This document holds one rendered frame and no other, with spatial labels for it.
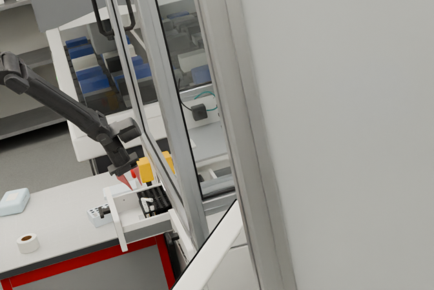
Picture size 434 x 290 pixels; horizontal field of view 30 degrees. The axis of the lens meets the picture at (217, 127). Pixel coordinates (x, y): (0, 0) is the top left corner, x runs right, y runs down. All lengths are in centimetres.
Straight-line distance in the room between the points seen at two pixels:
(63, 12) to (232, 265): 146
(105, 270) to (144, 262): 13
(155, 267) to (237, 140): 198
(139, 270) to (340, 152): 194
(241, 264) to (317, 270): 115
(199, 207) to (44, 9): 142
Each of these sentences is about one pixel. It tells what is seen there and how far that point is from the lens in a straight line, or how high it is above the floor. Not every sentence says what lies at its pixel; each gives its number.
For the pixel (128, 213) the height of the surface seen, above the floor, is 84.
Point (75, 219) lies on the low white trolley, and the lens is 298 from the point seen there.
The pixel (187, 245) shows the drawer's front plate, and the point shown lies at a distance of 222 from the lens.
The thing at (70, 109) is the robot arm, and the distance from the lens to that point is 239.
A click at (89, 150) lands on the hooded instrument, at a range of 338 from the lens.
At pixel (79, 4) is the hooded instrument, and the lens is 324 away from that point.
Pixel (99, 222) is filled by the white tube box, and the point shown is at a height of 77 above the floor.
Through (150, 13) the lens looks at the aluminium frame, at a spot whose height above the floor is 159.
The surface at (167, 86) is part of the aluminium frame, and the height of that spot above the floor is 141.
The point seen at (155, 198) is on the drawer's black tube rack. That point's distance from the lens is 262.
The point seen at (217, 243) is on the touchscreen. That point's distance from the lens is 164.
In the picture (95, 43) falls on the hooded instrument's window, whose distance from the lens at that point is 329.
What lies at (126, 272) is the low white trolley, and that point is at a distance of 284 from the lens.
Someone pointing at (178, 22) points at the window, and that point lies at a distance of 193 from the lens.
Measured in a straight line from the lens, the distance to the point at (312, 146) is 94.
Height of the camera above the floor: 194
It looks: 20 degrees down
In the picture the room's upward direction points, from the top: 12 degrees counter-clockwise
